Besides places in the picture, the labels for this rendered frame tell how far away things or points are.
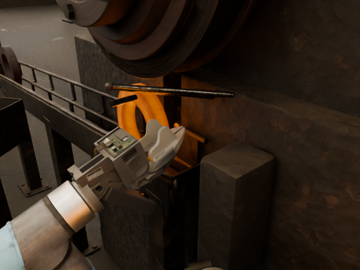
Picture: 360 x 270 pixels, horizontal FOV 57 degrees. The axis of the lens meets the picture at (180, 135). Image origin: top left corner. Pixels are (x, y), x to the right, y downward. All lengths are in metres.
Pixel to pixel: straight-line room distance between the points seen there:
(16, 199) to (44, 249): 1.37
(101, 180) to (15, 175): 1.58
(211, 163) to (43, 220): 0.26
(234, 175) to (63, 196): 0.26
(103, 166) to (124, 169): 0.03
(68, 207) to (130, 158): 0.12
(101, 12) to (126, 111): 0.31
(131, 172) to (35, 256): 0.18
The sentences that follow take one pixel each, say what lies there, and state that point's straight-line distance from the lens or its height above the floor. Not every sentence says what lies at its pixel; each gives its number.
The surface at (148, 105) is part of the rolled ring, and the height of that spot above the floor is 0.82.
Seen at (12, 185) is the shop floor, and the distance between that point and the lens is 2.03.
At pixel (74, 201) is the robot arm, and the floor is 0.74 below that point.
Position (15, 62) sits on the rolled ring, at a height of 0.69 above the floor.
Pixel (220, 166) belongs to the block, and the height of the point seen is 0.80.
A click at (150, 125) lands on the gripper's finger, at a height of 0.81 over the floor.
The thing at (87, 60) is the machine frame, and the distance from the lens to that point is 1.04.
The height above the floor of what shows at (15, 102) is 0.72.
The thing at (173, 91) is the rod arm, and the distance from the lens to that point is 0.53.
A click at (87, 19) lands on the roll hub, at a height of 0.99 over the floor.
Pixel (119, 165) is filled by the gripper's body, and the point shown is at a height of 0.78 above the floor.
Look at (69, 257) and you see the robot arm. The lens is 0.59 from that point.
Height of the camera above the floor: 1.06
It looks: 27 degrees down
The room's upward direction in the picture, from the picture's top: straight up
